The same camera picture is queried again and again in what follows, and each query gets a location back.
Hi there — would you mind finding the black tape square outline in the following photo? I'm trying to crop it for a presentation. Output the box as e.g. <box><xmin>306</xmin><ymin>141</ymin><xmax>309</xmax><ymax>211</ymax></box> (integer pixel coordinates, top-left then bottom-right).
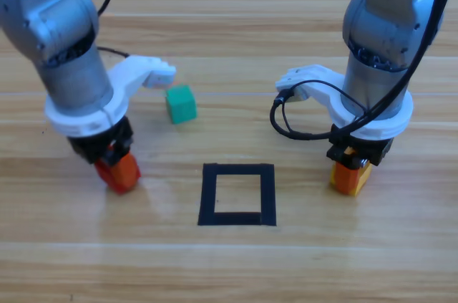
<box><xmin>197</xmin><ymin>163</ymin><xmax>278</xmax><ymax>227</ymax></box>

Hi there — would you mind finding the green wooden cube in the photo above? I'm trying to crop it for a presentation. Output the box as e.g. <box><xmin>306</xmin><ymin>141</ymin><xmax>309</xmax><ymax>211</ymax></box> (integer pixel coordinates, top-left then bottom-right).
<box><xmin>164</xmin><ymin>83</ymin><xmax>198</xmax><ymax>125</ymax></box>

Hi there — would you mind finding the yellow wooden cube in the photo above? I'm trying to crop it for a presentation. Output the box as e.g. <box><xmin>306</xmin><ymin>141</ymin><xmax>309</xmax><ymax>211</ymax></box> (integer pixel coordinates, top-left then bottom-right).
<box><xmin>328</xmin><ymin>161</ymin><xmax>373</xmax><ymax>197</ymax></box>

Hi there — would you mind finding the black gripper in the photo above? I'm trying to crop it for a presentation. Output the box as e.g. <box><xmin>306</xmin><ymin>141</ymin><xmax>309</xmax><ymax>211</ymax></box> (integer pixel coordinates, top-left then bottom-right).
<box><xmin>326</xmin><ymin>134</ymin><xmax>394</xmax><ymax>196</ymax></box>
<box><xmin>67</xmin><ymin>116</ymin><xmax>142</xmax><ymax>196</ymax></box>

